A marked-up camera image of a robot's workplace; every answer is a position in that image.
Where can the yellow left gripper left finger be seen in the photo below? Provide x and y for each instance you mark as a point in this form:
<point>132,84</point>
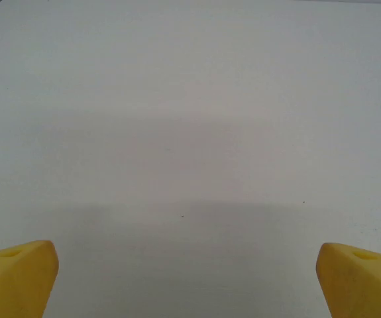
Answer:
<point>14,281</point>

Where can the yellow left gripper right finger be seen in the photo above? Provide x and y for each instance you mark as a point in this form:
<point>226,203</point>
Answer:
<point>359,285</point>

